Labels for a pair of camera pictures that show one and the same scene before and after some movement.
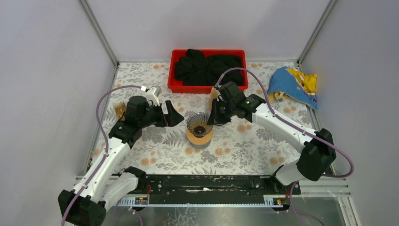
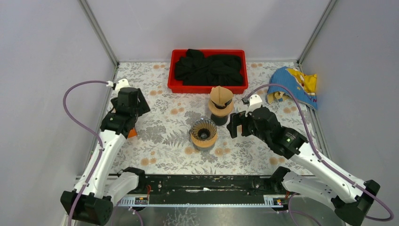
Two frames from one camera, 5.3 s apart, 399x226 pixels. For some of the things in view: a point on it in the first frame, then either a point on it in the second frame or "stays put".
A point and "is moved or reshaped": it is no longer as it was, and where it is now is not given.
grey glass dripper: x=197 y=124 is moved or reshaped
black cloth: x=195 y=69 stays put
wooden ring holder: x=199 y=141 is moved or reshaped
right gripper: x=214 y=116 -> x=237 y=119
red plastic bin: x=176 y=85 stays put
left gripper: x=164 y=114 -> x=137 y=110
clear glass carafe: x=199 y=147 is moved or reshaped
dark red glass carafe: x=220 y=123 stays put
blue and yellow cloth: x=286 y=82 stays put
